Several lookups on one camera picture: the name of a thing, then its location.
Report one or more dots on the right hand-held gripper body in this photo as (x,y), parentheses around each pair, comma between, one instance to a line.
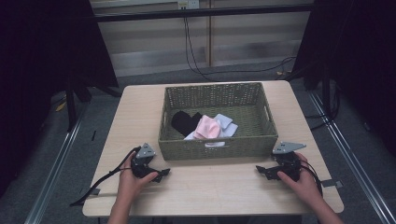
(288,158)

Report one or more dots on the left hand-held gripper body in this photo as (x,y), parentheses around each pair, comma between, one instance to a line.
(141,163)

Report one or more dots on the green woven basket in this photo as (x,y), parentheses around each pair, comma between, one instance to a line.
(246,137)

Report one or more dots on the black sock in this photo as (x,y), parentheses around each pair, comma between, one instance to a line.
(183,123)

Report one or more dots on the light blue sock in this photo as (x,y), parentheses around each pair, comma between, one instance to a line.
(227,124)

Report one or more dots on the pink sock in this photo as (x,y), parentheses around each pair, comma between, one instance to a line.
(208,128)

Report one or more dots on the person's left hand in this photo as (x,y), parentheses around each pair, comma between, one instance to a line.
(132,183)

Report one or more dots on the person's right hand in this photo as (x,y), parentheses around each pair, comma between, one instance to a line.
(303,186)

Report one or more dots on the grey tape strip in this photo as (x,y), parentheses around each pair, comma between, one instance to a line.
(95,192)
(331,183)

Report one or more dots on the black metal stand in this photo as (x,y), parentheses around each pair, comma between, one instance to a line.
(71,105)
(327,93)

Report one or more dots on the yellow floor scrap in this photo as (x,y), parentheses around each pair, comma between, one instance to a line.
(61,106)

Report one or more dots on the black curtain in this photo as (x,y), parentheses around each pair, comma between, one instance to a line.
(46,62)
(358,62)

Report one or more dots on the black horizontal bar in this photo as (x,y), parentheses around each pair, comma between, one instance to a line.
(199,13)

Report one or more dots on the metal floor rail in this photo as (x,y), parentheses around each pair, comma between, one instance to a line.
(361,174)
(49,183)

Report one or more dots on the white wall outlet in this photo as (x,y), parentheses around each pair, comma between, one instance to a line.
(188,4)

